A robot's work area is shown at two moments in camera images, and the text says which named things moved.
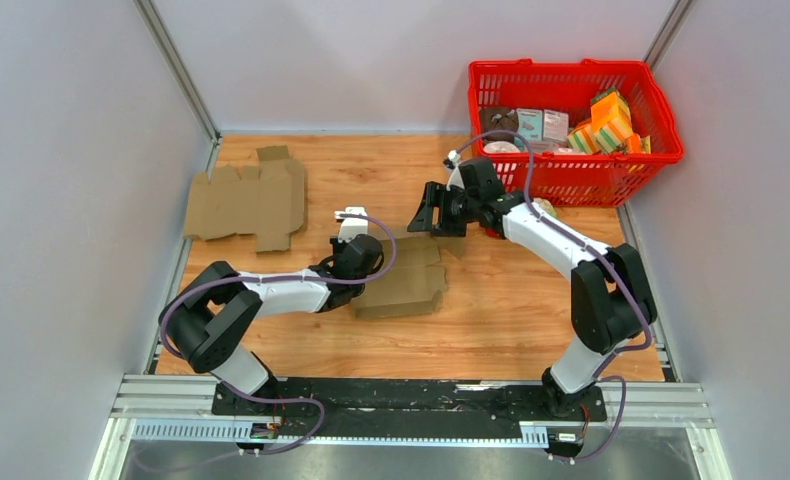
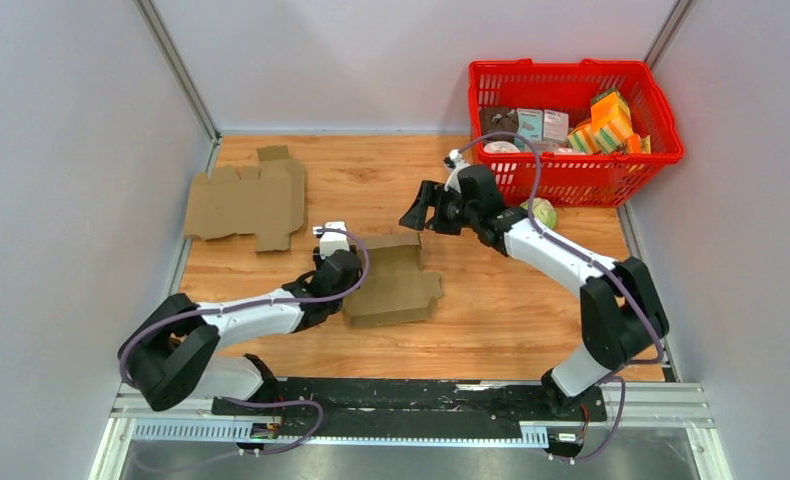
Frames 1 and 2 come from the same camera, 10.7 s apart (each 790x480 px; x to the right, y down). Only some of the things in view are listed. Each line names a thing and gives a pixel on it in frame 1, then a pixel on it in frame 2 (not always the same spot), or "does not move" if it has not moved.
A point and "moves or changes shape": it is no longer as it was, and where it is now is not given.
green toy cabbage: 546,205 does not move
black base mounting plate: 403,407 does not move
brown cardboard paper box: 416,282 moves or changes shape
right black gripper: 436,194 does not move
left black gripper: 337,246 to 356,279
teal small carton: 530,124 does not move
